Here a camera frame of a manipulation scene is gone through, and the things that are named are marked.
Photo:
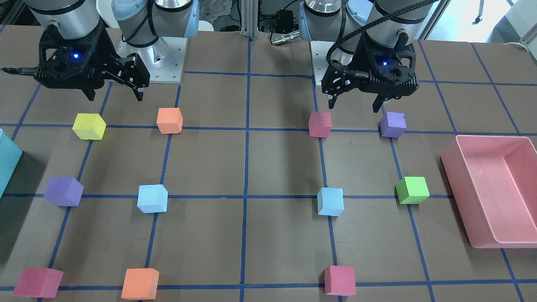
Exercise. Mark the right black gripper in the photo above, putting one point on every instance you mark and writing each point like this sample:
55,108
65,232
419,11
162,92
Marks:
105,51

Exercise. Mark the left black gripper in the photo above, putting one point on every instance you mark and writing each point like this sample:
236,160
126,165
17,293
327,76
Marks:
357,60

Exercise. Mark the green block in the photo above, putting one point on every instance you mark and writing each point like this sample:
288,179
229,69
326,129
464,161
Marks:
412,190

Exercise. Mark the pink plastic bin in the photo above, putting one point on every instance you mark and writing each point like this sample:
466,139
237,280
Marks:
494,182

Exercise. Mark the cyan plastic bin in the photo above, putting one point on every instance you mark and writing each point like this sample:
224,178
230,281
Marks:
10,155

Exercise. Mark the light blue block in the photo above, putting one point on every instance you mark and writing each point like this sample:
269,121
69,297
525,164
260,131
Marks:
152,198
330,201

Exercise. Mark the aluminium frame post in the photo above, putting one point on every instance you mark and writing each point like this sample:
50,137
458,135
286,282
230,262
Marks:
249,18

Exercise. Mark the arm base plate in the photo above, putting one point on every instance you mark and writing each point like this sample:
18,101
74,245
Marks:
164,60
319,50

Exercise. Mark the yellow block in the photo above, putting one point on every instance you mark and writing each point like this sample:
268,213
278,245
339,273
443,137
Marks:
89,126

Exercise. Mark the red block near base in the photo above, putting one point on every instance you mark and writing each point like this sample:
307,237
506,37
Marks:
319,124

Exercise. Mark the red block far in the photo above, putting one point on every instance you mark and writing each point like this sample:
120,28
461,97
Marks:
339,281
38,282

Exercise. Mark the orange block near base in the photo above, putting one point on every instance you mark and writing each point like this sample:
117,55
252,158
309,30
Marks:
169,120

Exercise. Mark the purple block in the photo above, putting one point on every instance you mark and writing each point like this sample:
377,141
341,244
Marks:
63,191
393,124

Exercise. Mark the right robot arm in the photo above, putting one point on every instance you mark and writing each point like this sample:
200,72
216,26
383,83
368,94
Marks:
131,42

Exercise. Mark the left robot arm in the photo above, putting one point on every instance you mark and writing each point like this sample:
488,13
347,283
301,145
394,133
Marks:
343,22

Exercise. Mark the black power adapter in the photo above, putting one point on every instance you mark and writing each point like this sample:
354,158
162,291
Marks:
284,22

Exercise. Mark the orange block far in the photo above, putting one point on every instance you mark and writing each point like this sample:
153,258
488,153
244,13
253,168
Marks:
140,284

